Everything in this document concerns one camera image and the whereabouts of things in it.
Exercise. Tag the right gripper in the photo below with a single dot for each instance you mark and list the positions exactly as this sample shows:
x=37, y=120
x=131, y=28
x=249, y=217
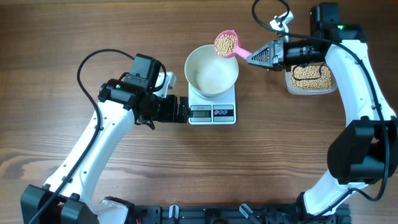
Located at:
x=275, y=49

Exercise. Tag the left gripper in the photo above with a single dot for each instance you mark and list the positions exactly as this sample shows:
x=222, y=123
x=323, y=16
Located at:
x=170, y=115

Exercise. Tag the pink measuring scoop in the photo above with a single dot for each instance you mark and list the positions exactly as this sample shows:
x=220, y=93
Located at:
x=238, y=50

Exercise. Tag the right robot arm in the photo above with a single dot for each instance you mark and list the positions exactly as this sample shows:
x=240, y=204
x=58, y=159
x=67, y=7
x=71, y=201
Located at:
x=365, y=152

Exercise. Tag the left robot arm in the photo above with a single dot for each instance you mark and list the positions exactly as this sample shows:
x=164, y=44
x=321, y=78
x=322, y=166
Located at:
x=138, y=97

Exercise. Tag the soybeans in scoop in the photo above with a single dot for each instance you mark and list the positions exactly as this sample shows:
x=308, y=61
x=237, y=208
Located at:
x=225, y=44

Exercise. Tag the white bowl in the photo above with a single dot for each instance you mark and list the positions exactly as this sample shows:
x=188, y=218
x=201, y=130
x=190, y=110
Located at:
x=210, y=74

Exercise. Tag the white digital kitchen scale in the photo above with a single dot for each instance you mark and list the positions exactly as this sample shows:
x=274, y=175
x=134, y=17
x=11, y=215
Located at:
x=213, y=110

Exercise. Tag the pile of soybeans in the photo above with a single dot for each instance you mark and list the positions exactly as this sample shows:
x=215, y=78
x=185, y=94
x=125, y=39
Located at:
x=311, y=77

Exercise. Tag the clear plastic container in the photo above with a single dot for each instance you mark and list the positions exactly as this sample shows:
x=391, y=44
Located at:
x=295, y=91

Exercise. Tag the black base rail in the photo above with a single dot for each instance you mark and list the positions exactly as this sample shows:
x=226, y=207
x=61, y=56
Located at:
x=242, y=214

